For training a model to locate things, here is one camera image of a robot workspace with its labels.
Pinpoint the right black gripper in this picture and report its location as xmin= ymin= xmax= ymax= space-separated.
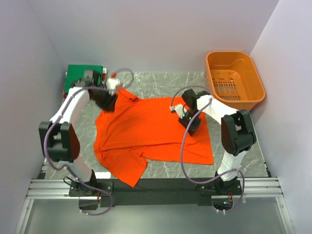
xmin=178 ymin=109 xmax=202 ymax=137

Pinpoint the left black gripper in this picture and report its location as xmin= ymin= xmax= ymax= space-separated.
xmin=92 ymin=85 xmax=119 ymax=112

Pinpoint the orange t shirt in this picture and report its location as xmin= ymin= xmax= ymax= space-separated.
xmin=94 ymin=90 xmax=214 ymax=187

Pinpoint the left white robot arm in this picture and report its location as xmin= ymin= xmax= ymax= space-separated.
xmin=39 ymin=70 xmax=122 ymax=196

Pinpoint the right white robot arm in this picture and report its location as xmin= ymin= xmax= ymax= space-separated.
xmin=170 ymin=89 xmax=256 ymax=195

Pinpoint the folded green t shirt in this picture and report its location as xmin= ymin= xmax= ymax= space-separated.
xmin=64 ymin=64 xmax=103 ymax=95

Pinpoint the orange plastic basket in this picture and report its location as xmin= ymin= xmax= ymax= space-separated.
xmin=205 ymin=51 xmax=266 ymax=111

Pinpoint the black base beam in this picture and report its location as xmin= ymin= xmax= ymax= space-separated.
xmin=69 ymin=178 xmax=243 ymax=211

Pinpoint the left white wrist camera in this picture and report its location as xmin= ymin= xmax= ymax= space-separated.
xmin=105 ymin=72 xmax=123 ymax=96

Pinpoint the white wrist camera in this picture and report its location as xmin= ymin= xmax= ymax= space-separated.
xmin=105 ymin=72 xmax=123 ymax=96
xmin=170 ymin=104 xmax=187 ymax=119

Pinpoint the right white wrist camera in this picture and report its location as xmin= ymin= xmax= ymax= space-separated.
xmin=170 ymin=104 xmax=187 ymax=119

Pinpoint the aluminium rail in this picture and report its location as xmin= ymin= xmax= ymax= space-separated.
xmin=26 ymin=177 xmax=284 ymax=199

